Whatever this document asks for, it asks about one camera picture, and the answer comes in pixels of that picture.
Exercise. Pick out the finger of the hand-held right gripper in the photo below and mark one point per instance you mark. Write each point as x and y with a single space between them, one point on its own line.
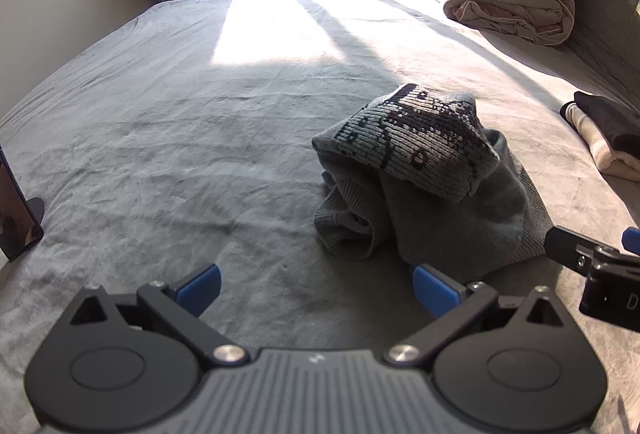
570 246
632 239

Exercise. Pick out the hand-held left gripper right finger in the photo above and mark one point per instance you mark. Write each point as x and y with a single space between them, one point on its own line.
431 291

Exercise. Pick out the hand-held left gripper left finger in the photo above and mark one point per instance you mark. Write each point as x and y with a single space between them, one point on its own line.
200 290

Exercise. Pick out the grey patterned knit sweater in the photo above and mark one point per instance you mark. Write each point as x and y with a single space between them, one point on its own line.
440 194

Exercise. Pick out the folded cream garment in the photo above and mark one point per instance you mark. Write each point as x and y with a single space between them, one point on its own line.
607 154

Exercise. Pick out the folded black garment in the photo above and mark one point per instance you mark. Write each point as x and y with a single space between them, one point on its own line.
612 124

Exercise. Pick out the grey bed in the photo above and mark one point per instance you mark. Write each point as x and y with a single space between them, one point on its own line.
200 124

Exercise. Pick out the black smartphone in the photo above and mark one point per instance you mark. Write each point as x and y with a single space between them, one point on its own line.
15 214

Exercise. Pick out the grey quilted headboard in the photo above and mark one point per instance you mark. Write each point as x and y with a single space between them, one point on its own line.
610 14

